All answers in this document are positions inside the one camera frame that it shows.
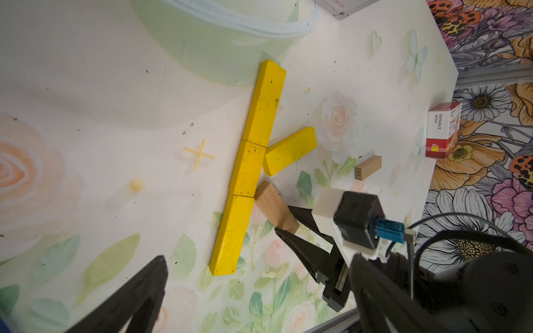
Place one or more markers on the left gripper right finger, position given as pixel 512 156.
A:
pixel 382 297

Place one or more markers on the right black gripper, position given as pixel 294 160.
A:
pixel 329 269

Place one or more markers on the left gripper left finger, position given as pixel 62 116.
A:
pixel 134 306

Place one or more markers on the yellow short block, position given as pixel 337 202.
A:
pixel 230 237
pixel 247 169

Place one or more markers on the wooden block top edge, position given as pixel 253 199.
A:
pixel 370 166

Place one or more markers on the yellow long block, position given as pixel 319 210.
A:
pixel 264 103
pixel 289 150

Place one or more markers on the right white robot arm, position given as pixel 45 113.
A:
pixel 491 293

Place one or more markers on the blue card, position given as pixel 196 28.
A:
pixel 3 327

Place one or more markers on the red white snack box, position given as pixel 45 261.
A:
pixel 443 125

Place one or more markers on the silver metal case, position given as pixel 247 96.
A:
pixel 341 9

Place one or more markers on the aluminium front rail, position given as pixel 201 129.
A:
pixel 348 322

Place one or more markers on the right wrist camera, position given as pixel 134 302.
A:
pixel 357 223

